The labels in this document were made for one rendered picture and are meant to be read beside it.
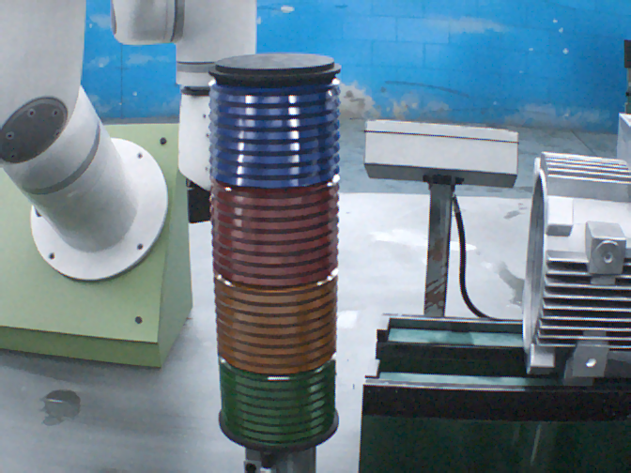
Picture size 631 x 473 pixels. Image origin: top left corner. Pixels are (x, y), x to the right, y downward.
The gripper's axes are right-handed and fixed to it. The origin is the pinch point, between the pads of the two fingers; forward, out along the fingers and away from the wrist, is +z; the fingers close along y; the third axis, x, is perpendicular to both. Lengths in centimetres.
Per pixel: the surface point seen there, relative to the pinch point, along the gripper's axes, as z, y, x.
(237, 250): -16, 48, -19
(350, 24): 24, -444, 287
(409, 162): -7.2, 9.9, 17.8
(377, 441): 10.2, 31.2, 1.0
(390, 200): 17, -45, 52
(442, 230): 0.8, 10.8, 22.1
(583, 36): 18, -346, 441
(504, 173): -6.9, 16.5, 25.9
